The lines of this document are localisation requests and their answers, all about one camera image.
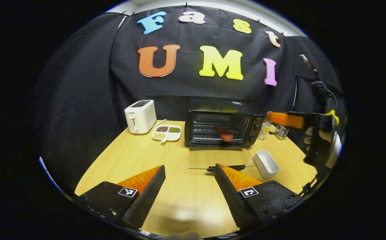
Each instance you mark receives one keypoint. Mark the black electric oven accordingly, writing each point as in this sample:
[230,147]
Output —
[212,106]

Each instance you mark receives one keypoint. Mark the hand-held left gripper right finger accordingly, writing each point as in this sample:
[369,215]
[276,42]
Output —
[234,200]

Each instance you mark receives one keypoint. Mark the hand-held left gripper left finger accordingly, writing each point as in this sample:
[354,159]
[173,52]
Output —
[144,200]

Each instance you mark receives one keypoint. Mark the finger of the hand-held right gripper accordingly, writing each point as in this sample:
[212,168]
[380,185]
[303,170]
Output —
[284,120]

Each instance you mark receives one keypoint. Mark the brown meat piece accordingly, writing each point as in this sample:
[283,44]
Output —
[224,134]

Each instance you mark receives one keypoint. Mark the white toaster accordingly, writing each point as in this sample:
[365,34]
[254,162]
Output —
[139,116]

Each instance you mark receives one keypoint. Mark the clear glass bottle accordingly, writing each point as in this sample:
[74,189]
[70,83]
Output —
[264,128]

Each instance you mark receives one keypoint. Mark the white rectangular tray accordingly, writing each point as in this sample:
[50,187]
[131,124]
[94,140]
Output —
[266,163]

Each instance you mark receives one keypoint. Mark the white divided snack plate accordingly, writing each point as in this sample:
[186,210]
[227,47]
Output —
[166,133]

